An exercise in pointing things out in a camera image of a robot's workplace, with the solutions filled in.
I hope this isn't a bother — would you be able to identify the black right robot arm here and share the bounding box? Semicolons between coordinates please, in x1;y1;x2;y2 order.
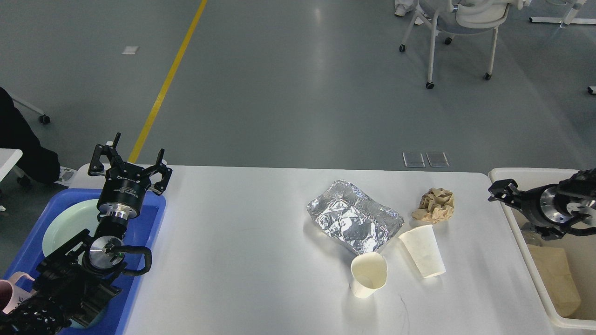
488;169;596;241

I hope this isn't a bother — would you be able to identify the white side table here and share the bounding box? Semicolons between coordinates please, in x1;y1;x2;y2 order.
0;148;23;181

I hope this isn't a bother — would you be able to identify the white paper cup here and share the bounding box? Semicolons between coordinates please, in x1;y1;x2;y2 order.
350;252;388;299

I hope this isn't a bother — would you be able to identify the crumpled aluminium foil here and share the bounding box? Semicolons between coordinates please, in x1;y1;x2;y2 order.
306;180;405;255

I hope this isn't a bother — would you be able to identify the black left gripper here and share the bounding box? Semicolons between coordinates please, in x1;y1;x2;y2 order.
88;132;173;219

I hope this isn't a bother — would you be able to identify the white paper bowl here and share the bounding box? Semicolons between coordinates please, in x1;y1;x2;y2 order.
399;225;446;278

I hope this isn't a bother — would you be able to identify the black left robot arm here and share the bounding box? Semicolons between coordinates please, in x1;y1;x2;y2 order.
1;133;172;335

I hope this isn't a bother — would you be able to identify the brown paper ball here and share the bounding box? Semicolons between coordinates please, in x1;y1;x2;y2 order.
411;188;455;224

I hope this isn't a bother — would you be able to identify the right floor socket plate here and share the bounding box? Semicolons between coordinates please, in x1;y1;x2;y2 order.
426;151;451;168

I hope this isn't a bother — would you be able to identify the mint green round plate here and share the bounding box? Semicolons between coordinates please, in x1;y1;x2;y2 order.
42;199;99;256

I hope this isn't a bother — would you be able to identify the pink HOME mug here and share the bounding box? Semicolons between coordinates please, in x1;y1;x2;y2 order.
0;271;35;314

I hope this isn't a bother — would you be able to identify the floor socket plate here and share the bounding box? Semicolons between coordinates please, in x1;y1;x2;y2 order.
402;151;426;169
426;151;451;168

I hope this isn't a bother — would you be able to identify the person in black trousers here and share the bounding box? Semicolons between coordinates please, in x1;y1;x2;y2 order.
0;88;76;185

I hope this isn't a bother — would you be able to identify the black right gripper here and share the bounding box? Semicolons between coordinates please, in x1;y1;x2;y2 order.
488;180;558;227

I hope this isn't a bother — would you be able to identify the white office chair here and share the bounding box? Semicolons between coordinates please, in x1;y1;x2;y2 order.
399;0;527;90

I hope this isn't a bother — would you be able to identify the left floor socket plate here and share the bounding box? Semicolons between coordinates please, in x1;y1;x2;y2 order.
402;151;426;169

